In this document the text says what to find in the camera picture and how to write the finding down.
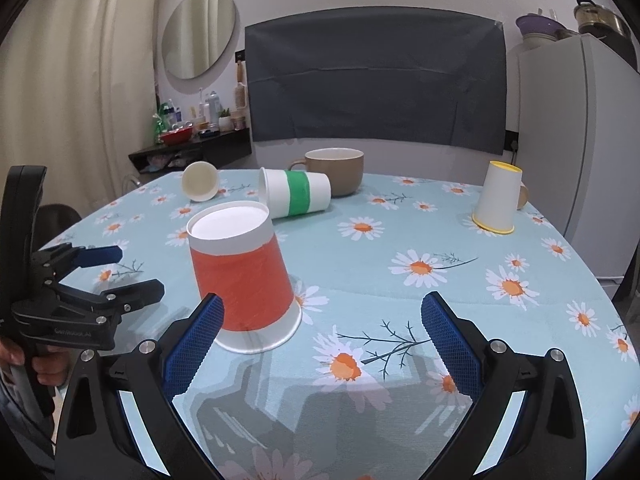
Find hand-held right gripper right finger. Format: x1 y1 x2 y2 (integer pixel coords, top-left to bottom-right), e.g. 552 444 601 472
420 291 588 480

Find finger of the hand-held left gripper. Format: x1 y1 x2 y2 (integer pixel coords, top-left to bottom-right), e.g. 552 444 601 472
60 244 124 273
97 280 166 322

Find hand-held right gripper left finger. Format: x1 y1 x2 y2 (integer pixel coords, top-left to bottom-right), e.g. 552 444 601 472
54 292 226 480

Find red banded paper cup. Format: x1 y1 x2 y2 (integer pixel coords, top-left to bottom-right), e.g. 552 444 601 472
186 200 304 355

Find person's left forearm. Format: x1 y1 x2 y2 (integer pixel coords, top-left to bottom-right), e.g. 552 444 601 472
0 382 57 480

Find plain white paper cup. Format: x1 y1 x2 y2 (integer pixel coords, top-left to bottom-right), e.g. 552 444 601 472
181 160 220 203

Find yellow rimmed paper cup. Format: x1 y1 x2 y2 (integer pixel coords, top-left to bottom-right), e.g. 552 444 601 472
472 160 524 236

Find green banded paper cup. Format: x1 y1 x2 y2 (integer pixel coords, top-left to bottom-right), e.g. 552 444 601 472
258 167 332 220

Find person's left hand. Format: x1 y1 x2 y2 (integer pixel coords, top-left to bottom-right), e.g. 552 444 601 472
0 337 73 388

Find dark chair back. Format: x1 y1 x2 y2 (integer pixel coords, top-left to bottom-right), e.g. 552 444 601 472
36 203 84 251

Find blue daisy tablecloth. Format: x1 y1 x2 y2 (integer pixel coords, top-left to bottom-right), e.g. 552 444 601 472
37 169 636 480

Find red bowl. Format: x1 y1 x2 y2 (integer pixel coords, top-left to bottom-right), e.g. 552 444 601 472
158 127 194 146

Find cream curtain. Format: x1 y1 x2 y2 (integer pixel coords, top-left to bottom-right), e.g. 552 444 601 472
0 0 163 211

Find brown ceramic mug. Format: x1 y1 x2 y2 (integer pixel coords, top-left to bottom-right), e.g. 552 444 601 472
287 147 365 198

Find tall beige bottle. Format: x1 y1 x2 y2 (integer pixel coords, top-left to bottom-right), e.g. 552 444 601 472
234 59 249 111

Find white refrigerator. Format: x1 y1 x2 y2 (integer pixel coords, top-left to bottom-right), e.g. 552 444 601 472
516 34 640 288

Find purple bowl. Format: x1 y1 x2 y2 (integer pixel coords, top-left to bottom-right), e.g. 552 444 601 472
515 13 562 37

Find steel cooking pot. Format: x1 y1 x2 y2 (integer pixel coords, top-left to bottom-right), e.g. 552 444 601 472
571 0 632 40

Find black wall shelf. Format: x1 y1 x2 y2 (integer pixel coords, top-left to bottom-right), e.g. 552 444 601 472
128 127 252 175

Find oval wall mirror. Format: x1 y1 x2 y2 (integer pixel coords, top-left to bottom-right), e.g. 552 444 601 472
161 0 237 81

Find dark grey wall cloth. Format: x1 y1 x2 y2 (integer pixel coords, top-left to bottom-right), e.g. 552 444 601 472
243 8 507 156

